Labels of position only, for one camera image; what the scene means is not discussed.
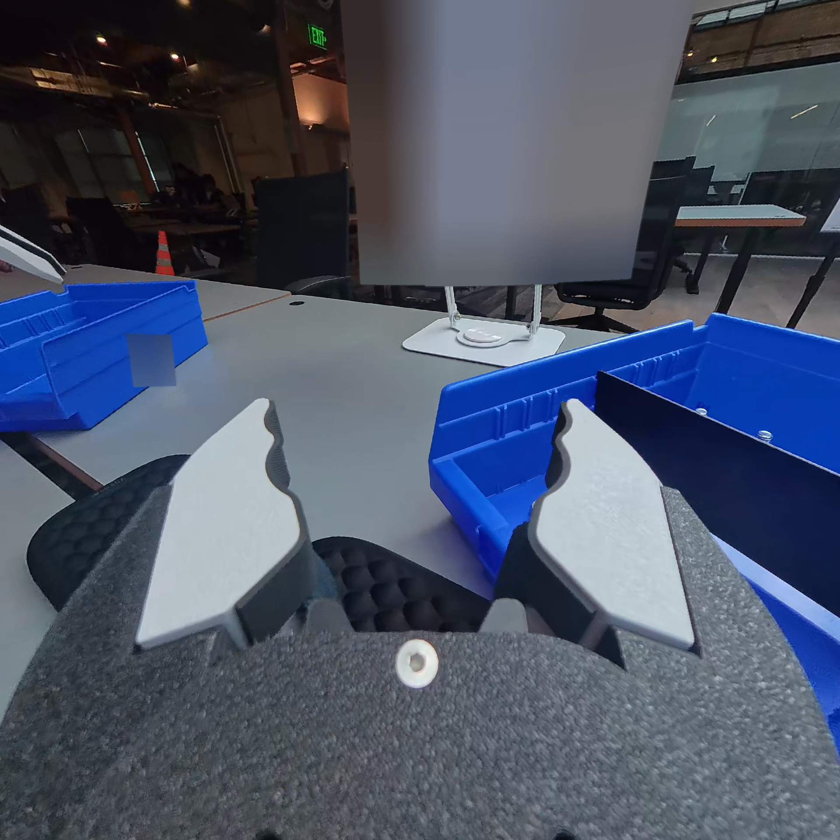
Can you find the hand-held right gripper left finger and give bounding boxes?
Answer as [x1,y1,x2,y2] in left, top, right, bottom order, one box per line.
[134,398,319,651]

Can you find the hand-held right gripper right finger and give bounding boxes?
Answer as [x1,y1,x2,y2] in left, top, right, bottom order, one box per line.
[495,398,697,654]

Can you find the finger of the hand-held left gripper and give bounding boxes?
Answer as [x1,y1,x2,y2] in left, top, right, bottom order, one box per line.
[0,223,67,285]

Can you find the blue plastic bin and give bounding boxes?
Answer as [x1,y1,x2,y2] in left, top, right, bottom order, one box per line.
[0,281,208,432]

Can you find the blue bin with black divider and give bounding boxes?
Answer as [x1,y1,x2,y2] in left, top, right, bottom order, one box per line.
[428,313,840,756]

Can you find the black egg-crate foam mat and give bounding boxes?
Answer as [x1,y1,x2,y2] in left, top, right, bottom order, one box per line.
[26,454,493,634]

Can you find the black mesh office chair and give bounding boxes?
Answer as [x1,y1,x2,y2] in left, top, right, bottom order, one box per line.
[558,156,698,332]
[255,167,355,299]

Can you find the grey top desk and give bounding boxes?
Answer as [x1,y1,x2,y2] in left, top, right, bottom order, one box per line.
[676,205,807,316]

